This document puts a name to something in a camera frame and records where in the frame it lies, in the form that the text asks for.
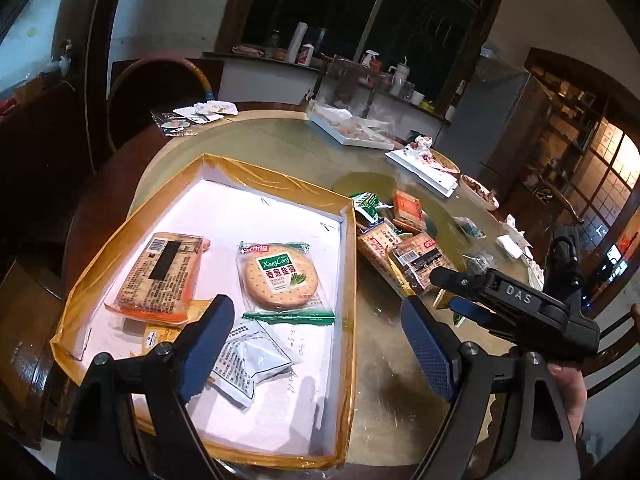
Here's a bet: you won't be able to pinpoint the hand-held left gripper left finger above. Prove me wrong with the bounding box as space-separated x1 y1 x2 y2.
55 295 236 480

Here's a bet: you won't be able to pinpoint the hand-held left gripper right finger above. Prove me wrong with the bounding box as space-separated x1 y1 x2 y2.
401 295 587 480

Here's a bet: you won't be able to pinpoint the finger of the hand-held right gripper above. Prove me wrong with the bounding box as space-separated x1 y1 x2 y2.
448 295 495 327
429 265 490 297

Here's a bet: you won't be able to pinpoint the small clear snack packet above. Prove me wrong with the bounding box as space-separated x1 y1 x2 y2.
452 216 487 239
462 252 497 275

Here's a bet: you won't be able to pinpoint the dark label cracker packet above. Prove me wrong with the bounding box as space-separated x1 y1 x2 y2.
387 231 453 293

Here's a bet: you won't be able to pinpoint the square cracker packet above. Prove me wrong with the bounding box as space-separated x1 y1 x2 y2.
357 220 412 278

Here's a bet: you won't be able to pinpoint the orange biscuit packet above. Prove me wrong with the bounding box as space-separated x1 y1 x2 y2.
391 190 426 233

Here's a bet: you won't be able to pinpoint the green snack packet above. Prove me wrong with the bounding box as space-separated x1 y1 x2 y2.
350 192 393 223

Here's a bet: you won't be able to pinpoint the cardboard box with yellow tape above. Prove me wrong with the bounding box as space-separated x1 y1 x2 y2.
50 152 358 471

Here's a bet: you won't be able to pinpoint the person's right hand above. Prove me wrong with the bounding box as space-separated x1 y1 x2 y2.
547 361 589 438

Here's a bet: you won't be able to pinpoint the white silver snack packet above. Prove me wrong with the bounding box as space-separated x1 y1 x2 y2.
210 319 294 413

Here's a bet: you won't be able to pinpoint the yellow snack packet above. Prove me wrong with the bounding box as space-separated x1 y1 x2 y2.
141 322 188 358

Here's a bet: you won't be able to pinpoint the white crumpled tissue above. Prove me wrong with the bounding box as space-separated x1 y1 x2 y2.
496 214 543 267

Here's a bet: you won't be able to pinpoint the orange cracker packet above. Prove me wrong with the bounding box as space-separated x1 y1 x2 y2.
106 232 205 325

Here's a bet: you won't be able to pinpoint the bowl of food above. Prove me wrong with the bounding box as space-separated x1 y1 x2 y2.
459 174 501 212

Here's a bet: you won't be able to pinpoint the round cracker packet green label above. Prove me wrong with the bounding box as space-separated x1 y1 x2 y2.
235 240 336 322

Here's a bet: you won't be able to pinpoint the white tray with red scraps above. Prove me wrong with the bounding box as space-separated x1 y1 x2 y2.
385 136 460 198

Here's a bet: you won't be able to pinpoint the grey refrigerator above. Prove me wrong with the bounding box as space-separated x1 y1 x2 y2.
442 67 551 201

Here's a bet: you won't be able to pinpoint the white tray with wrappers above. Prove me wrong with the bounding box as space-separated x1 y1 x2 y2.
306 101 407 148

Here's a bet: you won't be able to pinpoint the wooden shelf cabinet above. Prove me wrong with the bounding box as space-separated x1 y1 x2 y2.
522 49 617 211

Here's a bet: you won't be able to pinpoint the white tumbler with straw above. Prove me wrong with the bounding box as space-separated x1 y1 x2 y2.
391 57 412 97

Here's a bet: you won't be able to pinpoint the clear plastic container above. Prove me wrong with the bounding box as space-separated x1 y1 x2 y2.
320 54 393 111

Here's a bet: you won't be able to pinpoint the empty plastic wrappers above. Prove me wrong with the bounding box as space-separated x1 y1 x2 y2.
152 100 240 138

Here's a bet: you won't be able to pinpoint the wooden chair with curved back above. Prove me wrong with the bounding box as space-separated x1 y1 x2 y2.
106 57 225 153

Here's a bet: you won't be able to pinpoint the white paper roll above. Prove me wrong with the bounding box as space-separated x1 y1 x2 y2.
286 22 308 63

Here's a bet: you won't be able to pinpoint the dark window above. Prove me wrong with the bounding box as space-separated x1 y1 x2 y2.
217 0 511 113

